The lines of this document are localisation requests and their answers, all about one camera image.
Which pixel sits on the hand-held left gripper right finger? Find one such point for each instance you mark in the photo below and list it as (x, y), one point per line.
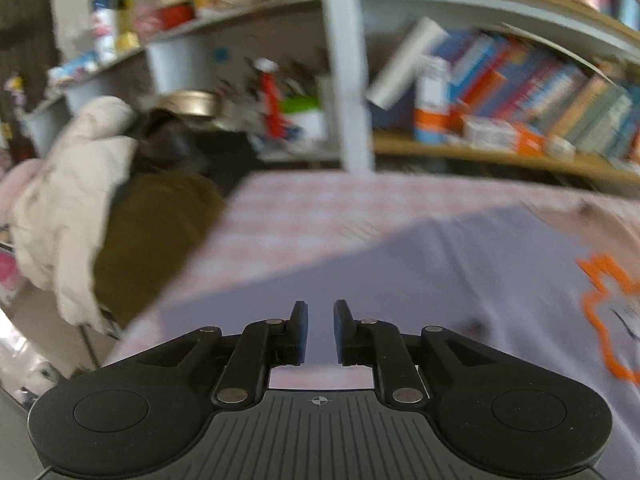
(341, 331)

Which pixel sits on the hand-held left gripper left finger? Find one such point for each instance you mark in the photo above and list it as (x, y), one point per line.
(300, 331)

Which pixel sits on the lavender t-shirt with orange print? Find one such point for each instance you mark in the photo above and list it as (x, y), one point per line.
(450, 280)

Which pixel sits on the pink checkered blanket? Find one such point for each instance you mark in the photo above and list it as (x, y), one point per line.
(300, 220)

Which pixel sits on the brown cloth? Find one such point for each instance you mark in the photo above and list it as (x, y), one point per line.
(150, 240)

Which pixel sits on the white and green pen holder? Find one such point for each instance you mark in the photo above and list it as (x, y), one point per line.
(302, 117)

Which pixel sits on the black cloth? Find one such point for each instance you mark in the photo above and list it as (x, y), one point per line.
(175, 145)

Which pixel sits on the red and white bottle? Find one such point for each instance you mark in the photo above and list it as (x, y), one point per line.
(270, 100)

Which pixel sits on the orange and white box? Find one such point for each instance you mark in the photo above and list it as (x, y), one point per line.
(431, 102)

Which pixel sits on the grey wooden bookshelf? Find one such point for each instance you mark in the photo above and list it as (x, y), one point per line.
(350, 85)

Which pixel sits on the gold metal bowl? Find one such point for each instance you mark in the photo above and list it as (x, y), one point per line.
(187, 104)

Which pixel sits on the cream puffer jacket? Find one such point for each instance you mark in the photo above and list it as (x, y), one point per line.
(65, 200)

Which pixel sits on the white book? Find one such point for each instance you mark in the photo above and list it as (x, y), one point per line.
(405, 62)

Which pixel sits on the pale pink garment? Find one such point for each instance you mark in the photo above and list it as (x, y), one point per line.
(595, 220)

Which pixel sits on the row of colourful books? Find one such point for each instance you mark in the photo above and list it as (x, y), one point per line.
(540, 95)

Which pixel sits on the red jar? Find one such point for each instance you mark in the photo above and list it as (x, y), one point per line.
(176, 14)

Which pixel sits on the white and blue bottle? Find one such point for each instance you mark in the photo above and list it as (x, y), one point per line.
(102, 30)

